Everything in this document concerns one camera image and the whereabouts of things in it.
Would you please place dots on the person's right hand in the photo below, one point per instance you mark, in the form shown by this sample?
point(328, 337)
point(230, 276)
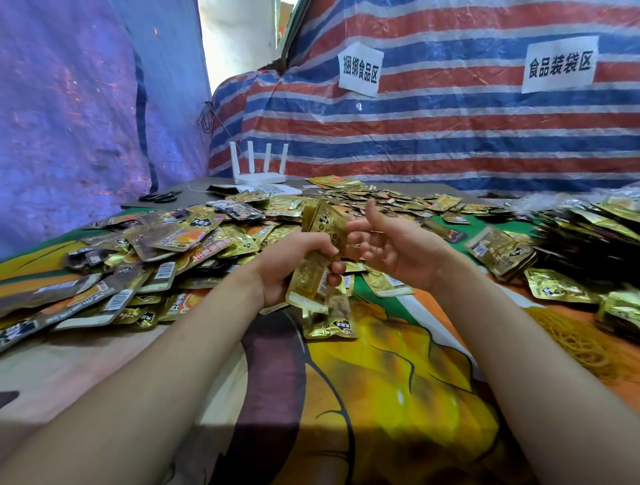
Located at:
point(407, 255)

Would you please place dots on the person's left hand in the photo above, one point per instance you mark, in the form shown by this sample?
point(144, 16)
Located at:
point(280, 270)

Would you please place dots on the person's left thumb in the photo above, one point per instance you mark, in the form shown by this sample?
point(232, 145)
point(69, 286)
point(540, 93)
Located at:
point(322, 246)

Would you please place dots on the person's right thumb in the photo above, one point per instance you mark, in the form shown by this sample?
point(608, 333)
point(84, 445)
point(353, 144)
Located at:
point(376, 212)

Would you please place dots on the bundle of gold packets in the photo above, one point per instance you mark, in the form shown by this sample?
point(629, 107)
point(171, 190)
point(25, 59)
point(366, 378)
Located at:
point(312, 280)

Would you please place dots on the person's left forearm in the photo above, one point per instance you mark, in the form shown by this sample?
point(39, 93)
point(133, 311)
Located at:
point(145, 389)

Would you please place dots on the person's right forearm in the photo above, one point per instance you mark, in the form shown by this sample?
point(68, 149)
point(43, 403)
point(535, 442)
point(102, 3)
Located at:
point(545, 379)

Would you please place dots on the white printed paper sheet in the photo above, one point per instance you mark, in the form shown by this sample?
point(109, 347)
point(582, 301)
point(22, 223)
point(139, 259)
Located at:
point(272, 190)

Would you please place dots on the white router with four antennas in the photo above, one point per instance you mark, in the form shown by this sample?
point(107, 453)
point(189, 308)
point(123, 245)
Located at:
point(260, 176)

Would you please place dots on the red blue striped tarp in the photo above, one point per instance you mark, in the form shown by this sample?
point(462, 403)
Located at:
point(450, 125)

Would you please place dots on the loose pile of snack packets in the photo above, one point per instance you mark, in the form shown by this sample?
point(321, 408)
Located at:
point(190, 240)

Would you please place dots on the small white paper sign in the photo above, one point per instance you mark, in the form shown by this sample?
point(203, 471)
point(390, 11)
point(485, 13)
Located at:
point(360, 69)

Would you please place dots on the colourful printed table cloth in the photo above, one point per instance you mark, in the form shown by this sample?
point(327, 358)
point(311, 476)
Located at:
point(380, 399)

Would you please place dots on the black scissors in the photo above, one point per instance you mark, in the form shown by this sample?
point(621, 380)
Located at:
point(159, 197)

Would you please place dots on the heap of banded packet bundles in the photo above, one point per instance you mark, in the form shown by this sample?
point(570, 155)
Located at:
point(585, 235)

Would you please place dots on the pile of yellow rubber bands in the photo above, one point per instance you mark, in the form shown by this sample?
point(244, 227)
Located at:
point(575, 339)

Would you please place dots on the large white paper sign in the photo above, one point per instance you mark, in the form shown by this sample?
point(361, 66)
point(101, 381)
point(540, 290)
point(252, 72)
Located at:
point(560, 64)

